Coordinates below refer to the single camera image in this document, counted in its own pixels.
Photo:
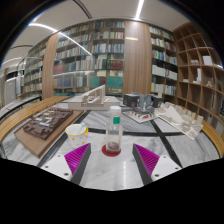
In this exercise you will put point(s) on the dark grey architectural model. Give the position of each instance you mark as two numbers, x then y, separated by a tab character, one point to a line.
140	100

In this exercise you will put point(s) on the pale spoon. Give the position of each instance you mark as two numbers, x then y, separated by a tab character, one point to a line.
81	127

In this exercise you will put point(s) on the wide curved bookshelf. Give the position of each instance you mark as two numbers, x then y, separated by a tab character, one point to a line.
90	60

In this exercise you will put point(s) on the white city block model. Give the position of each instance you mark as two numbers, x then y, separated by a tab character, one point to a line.
180	118

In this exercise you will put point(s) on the curved wooden slatted bench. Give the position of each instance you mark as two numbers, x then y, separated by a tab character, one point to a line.
215	135
23	115

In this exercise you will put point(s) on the clear plastic bottle green label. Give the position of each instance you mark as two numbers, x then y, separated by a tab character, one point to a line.
114	133

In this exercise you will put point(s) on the distant bookshelf row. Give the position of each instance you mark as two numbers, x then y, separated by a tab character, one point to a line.
31	76

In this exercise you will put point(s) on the white mug yellow rim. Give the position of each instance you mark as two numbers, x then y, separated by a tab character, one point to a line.
75	138

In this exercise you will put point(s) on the straight ceiling strip light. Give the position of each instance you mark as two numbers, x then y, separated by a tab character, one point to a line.
139	9

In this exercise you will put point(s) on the flat round red coaster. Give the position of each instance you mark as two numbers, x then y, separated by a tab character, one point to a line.
106	153

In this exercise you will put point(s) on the narrow tall bookshelf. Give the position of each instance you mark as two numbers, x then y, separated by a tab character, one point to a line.
163	63

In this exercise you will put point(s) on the brown building model wooden board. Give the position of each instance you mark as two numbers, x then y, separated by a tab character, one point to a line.
46	125

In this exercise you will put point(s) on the small white arched model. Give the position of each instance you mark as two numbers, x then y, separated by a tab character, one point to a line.
140	115

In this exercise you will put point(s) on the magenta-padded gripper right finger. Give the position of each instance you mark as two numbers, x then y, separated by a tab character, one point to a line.
146	159

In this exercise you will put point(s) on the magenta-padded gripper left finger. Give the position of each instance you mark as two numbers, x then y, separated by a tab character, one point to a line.
78	158

